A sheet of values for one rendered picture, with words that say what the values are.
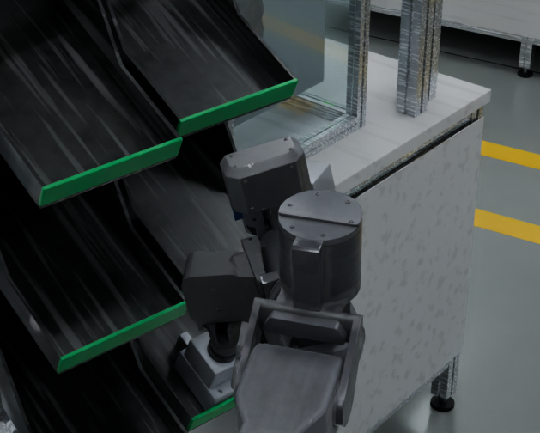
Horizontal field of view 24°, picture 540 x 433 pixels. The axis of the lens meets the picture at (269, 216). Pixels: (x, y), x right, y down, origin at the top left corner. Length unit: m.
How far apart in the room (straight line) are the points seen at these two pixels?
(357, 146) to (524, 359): 1.09
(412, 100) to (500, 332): 1.05
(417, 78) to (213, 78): 1.45
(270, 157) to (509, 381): 2.41
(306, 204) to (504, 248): 2.97
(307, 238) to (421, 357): 2.08
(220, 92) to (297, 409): 0.39
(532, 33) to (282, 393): 4.09
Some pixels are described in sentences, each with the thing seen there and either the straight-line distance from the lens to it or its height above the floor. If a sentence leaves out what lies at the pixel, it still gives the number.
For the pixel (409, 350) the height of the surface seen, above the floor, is 0.31.
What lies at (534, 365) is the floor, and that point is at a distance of 3.35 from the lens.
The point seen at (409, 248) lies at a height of 0.59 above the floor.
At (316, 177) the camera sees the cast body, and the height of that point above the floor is 1.50.
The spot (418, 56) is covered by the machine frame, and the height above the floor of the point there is 1.00.
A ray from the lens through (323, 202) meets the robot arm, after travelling 0.85.
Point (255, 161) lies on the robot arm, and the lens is 0.92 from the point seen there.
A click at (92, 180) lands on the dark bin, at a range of 0.99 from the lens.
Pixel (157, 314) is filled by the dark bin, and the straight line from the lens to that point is 1.09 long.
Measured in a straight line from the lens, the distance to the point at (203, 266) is 0.94.
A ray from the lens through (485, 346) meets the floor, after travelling 3.39.
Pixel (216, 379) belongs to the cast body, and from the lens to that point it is 1.22.
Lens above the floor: 1.99
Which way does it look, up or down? 31 degrees down
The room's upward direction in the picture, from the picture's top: straight up
